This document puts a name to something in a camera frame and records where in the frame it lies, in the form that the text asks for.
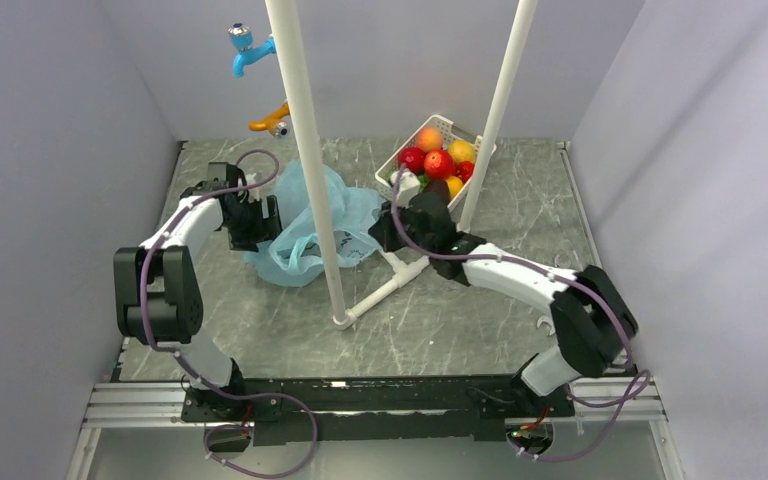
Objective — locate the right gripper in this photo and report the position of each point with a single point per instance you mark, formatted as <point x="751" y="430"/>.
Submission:
<point x="383" y="230"/>

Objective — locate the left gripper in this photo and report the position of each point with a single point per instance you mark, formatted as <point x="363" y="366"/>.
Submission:
<point x="265" y="230"/>

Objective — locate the blue plastic bag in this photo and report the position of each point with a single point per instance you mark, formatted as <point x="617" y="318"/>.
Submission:
<point x="294" y="258"/>

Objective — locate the orange red fake peach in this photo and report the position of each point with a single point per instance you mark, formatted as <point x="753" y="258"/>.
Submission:
<point x="429" y="139"/>

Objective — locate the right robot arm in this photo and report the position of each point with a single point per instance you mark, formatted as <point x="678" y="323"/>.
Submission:
<point x="593" y="325"/>

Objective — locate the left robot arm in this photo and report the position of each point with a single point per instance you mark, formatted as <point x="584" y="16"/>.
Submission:
<point x="157" y="293"/>

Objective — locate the dark fake avocado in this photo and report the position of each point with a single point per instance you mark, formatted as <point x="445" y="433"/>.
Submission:
<point x="440" y="188"/>

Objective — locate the orange fake fruit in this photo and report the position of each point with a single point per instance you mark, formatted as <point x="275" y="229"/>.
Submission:
<point x="454" y="185"/>

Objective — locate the red fake apple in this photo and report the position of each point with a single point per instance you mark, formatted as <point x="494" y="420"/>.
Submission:
<point x="413" y="159"/>

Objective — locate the small red fake fruit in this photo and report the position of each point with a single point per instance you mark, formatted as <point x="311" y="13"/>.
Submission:
<point x="464" y="170"/>

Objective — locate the yellow fake lemon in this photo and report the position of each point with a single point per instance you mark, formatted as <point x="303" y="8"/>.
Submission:
<point x="462" y="151"/>

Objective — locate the white plastic basket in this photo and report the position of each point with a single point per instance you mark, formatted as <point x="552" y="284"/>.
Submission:
<point x="451" y="132"/>

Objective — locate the orange toy faucet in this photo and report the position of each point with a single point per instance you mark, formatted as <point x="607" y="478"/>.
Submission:
<point x="273" y="123"/>

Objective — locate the metal wrench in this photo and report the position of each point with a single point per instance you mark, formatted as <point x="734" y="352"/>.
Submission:
<point x="546" y="323"/>

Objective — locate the blue toy faucet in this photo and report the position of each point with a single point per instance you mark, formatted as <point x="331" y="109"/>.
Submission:
<point x="247" y="53"/>

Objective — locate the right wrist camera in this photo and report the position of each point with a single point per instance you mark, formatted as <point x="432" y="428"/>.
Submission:
<point x="406" y="186"/>

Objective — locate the white PVC pipe frame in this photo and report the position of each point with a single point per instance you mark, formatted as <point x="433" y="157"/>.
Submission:
<point x="285" y="25"/>

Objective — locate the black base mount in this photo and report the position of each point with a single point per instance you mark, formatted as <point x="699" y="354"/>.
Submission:
<point x="279" y="411"/>

